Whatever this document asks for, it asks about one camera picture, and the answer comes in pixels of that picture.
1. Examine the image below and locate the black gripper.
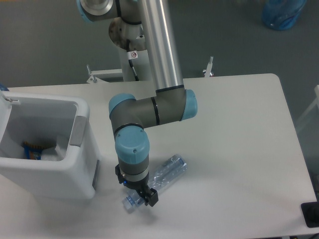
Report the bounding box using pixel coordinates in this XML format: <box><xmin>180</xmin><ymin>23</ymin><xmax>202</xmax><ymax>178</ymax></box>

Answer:
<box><xmin>115</xmin><ymin>164</ymin><xmax>159</xmax><ymax>207</ymax></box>

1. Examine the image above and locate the clear plastic water bottle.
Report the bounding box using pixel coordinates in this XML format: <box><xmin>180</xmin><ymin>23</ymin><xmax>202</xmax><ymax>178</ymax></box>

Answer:
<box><xmin>122</xmin><ymin>154</ymin><xmax>187</xmax><ymax>213</ymax></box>

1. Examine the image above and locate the white paper wrapper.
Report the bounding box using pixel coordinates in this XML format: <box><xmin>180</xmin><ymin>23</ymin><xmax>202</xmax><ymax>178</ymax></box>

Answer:
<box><xmin>41</xmin><ymin>135</ymin><xmax>68</xmax><ymax>161</ymax></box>

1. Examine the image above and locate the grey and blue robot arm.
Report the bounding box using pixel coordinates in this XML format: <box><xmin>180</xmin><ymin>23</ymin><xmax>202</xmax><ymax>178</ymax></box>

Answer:
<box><xmin>77</xmin><ymin>0</ymin><xmax>197</xmax><ymax>206</ymax></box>

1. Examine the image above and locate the white trash can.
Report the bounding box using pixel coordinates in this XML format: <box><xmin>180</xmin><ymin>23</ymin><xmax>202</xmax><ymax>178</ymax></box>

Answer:
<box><xmin>0</xmin><ymin>91</ymin><xmax>101</xmax><ymax>200</ymax></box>

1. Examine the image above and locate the orange blue snack wrapper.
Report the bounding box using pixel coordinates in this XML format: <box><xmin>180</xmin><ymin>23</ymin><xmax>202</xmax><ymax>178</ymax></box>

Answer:
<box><xmin>23</xmin><ymin>141</ymin><xmax>44</xmax><ymax>160</ymax></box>

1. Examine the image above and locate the black device at table edge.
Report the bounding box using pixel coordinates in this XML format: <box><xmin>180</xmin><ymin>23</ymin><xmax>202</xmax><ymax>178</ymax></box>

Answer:
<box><xmin>301</xmin><ymin>202</ymin><xmax>319</xmax><ymax>228</ymax></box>

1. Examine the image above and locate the blue plastic bag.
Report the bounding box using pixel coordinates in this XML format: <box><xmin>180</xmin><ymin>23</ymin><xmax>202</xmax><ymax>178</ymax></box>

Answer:
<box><xmin>261</xmin><ymin>0</ymin><xmax>307</xmax><ymax>31</ymax></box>

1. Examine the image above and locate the white base frame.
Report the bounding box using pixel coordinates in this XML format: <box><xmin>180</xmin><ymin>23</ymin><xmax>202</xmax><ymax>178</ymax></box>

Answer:
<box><xmin>86</xmin><ymin>64</ymin><xmax>123</xmax><ymax>84</ymax></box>

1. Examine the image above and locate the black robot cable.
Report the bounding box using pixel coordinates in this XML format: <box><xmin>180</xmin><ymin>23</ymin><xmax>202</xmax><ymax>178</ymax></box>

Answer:
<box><xmin>126</xmin><ymin>39</ymin><xmax>140</xmax><ymax>82</ymax></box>

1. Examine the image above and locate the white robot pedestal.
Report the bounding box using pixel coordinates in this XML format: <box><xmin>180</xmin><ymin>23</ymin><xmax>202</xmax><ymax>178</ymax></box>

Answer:
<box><xmin>109</xmin><ymin>17</ymin><xmax>153</xmax><ymax>81</ymax></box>

